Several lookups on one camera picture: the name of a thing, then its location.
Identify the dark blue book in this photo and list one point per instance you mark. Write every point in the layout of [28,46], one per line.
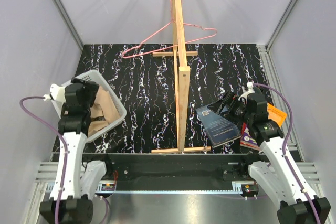
[219,130]

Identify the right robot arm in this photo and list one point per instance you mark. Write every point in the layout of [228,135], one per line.
[283,182]

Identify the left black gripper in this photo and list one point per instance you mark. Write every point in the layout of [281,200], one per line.
[91,88]

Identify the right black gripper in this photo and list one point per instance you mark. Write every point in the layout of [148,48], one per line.
[231,99]

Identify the orange packet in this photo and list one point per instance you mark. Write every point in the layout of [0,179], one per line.
[276,114]

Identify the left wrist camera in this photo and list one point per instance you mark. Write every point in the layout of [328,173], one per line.
[56,93]

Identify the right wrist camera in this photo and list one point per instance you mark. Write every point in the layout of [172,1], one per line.
[248,89]

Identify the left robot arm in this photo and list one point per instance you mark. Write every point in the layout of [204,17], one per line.
[70,200]

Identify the wooden hanger stand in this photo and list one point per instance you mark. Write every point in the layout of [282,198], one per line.
[181,83]

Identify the pink wire hanger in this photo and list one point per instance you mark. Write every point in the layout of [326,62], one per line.
[169,34]

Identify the purple and red book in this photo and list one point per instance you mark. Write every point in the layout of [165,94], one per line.
[247,141]

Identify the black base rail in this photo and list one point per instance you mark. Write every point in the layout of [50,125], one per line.
[177,172]

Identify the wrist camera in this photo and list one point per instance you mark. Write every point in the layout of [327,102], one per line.
[248,89]
[56,93]

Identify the white plastic basket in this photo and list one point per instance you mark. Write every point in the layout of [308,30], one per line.
[77,119]

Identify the beige t shirt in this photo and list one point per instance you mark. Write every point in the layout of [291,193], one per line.
[103,112]

